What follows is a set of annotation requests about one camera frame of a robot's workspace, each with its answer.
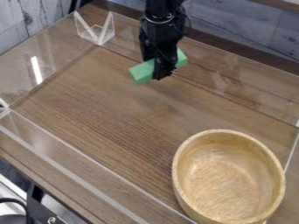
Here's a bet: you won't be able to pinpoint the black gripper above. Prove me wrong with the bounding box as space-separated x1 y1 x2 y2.
138 13 186 80

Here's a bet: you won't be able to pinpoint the green rectangular block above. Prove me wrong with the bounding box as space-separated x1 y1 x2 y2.
129 49 186 85

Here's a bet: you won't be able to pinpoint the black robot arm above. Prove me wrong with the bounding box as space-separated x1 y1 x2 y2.
138 0 186 80

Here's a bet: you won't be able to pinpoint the wooden bowl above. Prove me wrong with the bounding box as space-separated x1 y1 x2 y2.
172 129 285 224

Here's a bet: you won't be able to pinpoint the clear acrylic tray walls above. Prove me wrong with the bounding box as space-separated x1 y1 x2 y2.
0 6 299 224

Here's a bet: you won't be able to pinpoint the clear acrylic corner bracket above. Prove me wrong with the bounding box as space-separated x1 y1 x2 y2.
73 11 114 46

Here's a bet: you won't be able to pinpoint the black table frame leg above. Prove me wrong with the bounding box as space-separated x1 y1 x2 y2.
26 185 60 224

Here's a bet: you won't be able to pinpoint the black cable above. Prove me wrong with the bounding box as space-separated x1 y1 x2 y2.
0 195 27 212

